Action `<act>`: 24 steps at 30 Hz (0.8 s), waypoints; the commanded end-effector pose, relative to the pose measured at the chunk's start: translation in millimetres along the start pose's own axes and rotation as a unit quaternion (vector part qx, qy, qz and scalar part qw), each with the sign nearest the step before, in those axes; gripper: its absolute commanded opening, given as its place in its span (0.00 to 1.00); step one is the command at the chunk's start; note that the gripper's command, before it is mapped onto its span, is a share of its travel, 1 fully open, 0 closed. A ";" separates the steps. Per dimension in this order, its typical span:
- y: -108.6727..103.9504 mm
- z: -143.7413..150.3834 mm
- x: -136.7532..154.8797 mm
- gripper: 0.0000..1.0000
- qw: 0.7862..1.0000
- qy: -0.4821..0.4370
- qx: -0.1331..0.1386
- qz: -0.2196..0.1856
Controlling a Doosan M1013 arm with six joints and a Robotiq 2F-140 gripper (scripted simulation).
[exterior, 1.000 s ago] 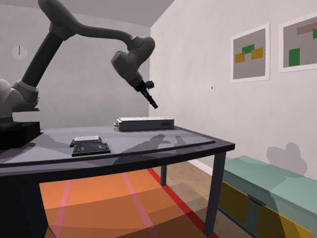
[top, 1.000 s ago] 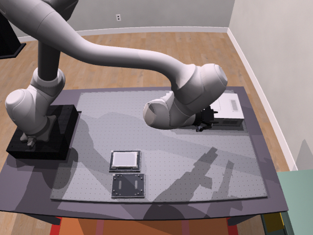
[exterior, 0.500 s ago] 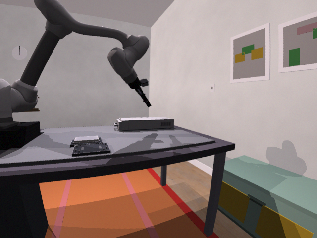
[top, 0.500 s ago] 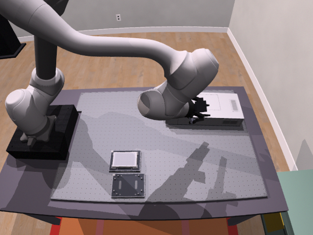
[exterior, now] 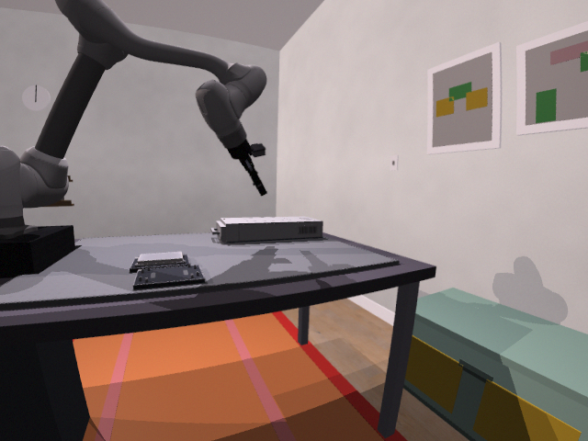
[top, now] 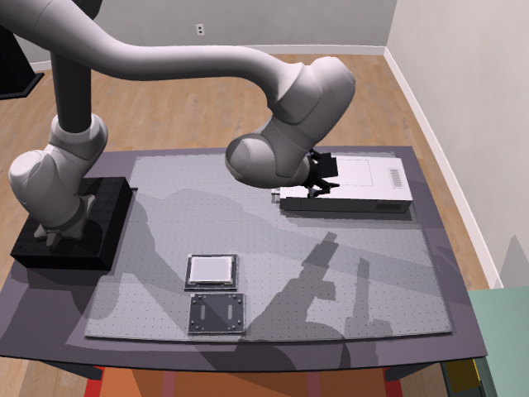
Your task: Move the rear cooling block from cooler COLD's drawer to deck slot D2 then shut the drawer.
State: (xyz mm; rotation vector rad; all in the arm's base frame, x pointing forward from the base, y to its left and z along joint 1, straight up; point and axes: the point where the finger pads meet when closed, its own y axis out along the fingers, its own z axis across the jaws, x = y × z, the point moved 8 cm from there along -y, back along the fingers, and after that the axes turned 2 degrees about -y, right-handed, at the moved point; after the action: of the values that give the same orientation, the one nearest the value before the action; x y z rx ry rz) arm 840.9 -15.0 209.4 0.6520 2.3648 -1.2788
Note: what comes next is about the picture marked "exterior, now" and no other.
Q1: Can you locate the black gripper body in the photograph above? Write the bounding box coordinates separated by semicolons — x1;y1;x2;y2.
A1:
227;139;251;167

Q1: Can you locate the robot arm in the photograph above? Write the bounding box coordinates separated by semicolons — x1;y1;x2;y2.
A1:
0;0;266;239

